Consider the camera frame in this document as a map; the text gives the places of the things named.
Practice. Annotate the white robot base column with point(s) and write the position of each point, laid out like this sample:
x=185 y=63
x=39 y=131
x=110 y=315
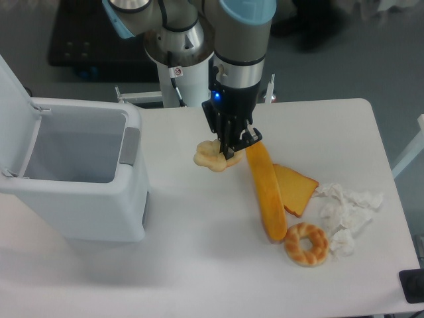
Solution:
x=182 y=60

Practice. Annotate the braided ring bread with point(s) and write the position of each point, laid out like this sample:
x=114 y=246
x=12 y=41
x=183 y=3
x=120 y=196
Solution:
x=306 y=244

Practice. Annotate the white bracket behind table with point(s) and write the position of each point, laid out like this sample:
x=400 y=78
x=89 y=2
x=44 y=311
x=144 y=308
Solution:
x=147 y=100

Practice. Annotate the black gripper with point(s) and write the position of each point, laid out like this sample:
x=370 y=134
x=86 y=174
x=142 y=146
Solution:
x=229 y=114

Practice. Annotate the orange toast slice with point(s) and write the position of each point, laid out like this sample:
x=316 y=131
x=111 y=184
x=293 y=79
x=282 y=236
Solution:
x=295 y=188

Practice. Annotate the white metal frame right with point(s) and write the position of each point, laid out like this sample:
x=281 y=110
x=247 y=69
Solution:
x=414 y=148

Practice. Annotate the metal post with red base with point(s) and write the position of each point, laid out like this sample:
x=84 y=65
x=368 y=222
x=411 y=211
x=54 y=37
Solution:
x=270 y=95

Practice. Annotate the crumpled white tissue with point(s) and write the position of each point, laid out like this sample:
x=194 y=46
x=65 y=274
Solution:
x=345 y=213

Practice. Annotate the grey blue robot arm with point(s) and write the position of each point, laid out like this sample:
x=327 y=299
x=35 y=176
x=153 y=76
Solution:
x=214 y=54

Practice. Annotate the pale round flower bread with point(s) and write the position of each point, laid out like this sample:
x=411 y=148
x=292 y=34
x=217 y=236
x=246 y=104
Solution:
x=208 y=155

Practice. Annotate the white trash can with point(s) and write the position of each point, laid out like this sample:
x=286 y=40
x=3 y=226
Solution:
x=77 y=164

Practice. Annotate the long orange baguette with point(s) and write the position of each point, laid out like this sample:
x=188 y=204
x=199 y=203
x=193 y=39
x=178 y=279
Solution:
x=268 y=191

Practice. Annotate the black device at table edge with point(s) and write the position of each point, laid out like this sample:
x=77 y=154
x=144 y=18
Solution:
x=412 y=285

